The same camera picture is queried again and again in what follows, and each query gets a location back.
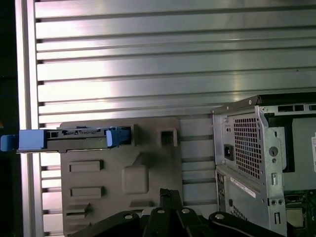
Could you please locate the grey parts rack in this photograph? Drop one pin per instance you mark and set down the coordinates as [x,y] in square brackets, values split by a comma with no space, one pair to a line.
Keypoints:
[111,153]

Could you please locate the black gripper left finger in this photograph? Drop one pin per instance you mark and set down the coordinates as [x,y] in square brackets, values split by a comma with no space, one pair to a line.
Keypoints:
[155,222]

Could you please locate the hard disk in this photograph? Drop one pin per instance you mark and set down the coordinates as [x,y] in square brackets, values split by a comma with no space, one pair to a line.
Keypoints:
[32,140]

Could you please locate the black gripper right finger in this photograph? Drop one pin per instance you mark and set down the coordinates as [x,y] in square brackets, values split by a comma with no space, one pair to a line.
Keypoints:
[187,222]

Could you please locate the black open PC case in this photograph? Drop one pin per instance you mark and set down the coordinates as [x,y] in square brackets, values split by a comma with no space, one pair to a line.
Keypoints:
[247,195]

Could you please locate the green motherboard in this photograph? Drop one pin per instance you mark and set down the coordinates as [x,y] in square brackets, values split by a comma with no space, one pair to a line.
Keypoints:
[308,197]

